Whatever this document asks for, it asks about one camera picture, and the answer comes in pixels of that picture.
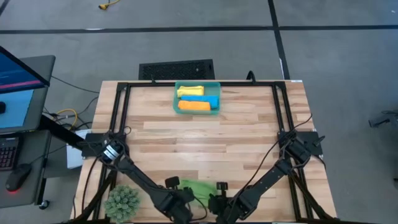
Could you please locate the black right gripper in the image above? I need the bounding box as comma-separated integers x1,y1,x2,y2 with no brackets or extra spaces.
208,181,241,224

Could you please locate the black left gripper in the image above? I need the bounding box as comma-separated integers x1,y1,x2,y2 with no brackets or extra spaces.
164,175,196,224

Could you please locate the green microfiber towel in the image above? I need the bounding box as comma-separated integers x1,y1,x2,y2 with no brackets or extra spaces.
178,179,218,207

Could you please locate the orange microfiber towel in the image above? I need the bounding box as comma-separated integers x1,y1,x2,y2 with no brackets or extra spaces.
177,100,211,111

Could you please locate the blue microfiber towel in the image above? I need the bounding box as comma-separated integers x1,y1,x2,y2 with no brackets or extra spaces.
180,95,220,110

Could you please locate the yellow microfiber towel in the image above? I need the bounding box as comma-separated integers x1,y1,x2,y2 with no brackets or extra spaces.
176,85,205,98

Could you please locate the green artificial plant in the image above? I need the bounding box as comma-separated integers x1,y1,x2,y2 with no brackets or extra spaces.
103,185,141,223

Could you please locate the white box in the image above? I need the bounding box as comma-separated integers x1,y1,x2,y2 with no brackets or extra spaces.
66,129,91,169

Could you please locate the black diagonal support beam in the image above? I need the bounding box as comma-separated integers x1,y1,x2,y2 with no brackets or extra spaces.
39,113,85,150

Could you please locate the grey computer desk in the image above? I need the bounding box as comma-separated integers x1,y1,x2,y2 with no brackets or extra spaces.
0,129,52,208

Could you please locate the black computer mouse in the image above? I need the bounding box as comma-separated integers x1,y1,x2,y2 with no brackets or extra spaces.
5,163,32,194

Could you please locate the black backlit keyboard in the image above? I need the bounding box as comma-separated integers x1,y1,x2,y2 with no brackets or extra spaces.
0,136,20,171

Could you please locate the desk computer monitor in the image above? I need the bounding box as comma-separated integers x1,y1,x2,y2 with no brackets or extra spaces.
0,45,56,135

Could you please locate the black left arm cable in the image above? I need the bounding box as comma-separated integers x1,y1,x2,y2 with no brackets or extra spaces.
185,195,208,222

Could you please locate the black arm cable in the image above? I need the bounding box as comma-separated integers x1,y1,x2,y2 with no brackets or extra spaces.
185,195,208,222
245,113,313,194

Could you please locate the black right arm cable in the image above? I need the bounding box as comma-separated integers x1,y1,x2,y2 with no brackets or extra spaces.
245,113,313,194

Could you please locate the black metal table frame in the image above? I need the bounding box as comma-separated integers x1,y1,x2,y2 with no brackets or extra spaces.
73,81,336,223

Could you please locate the yellow coiled cable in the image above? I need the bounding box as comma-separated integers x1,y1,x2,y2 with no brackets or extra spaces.
55,108,78,129

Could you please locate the yellow floor cable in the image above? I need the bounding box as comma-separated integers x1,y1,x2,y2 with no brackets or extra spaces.
98,0,121,10

